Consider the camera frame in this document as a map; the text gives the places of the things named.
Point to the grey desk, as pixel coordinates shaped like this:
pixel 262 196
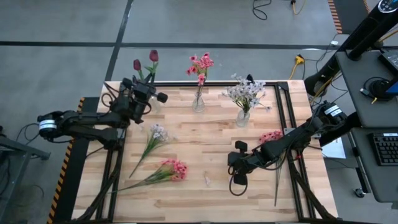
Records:
pixel 382 180

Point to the orange-striped black floor mat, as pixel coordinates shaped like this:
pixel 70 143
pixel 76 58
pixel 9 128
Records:
pixel 337 15

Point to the tall conical glass vase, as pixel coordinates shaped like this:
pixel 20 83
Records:
pixel 198 105

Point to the white artificial flower bunch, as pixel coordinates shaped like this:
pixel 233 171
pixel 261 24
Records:
pixel 234 91
pixel 253 91
pixel 158 133

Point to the hazard-striped black platform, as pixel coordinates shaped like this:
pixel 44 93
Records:
pixel 68 193

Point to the fallen pale petal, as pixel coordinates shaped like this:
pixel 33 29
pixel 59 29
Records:
pixel 206 180

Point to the dark red artificial tulip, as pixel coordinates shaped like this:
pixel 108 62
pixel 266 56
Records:
pixel 137 64
pixel 154 56

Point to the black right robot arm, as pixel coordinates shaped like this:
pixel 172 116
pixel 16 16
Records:
pixel 286 143

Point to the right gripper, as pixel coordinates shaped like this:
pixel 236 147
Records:
pixel 239 161

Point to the grey metal cart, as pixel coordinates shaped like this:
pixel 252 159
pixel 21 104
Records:
pixel 18 152

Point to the black tower fan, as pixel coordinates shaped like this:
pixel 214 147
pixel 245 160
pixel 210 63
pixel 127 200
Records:
pixel 367 28

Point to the yellow power plug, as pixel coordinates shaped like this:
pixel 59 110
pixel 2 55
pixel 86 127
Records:
pixel 299 59

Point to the black keyboard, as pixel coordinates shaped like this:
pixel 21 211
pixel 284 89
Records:
pixel 387 149

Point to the black caster wheel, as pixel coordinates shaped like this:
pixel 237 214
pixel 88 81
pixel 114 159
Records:
pixel 359 193

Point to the ribbed round glass vase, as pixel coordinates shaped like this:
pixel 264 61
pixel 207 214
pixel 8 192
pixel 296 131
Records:
pixel 242 118

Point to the black aluminium table frame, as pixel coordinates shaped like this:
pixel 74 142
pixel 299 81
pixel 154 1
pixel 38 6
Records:
pixel 186 84

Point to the small white adapter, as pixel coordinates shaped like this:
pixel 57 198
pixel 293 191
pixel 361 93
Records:
pixel 334 42

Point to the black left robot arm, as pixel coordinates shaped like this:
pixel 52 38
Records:
pixel 87 119

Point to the white paper sheet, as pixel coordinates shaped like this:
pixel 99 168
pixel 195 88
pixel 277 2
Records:
pixel 335 151

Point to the black frame clamp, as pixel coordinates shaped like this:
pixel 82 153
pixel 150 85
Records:
pixel 250 77

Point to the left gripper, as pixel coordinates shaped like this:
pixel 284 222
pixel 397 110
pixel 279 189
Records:
pixel 140 96

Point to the diamond-cut glass vase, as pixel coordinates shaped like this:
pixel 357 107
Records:
pixel 156 108

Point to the pink artificial flower bunch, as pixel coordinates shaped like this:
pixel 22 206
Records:
pixel 271 136
pixel 175 169
pixel 200 63

